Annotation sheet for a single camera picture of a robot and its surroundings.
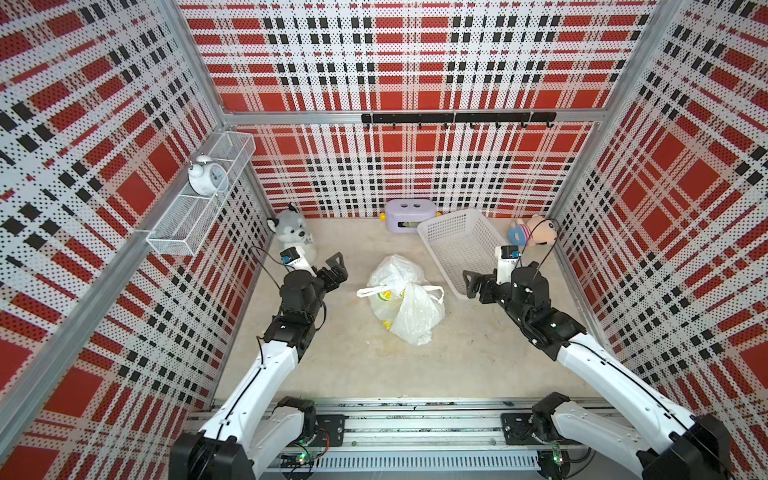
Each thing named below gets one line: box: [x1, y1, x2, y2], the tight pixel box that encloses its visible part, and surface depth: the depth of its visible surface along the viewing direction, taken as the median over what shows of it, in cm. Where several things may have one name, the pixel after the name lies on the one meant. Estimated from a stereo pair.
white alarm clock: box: [188, 155, 229, 197], surface depth 73 cm
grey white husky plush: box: [266, 202, 317, 265], surface depth 97 cm
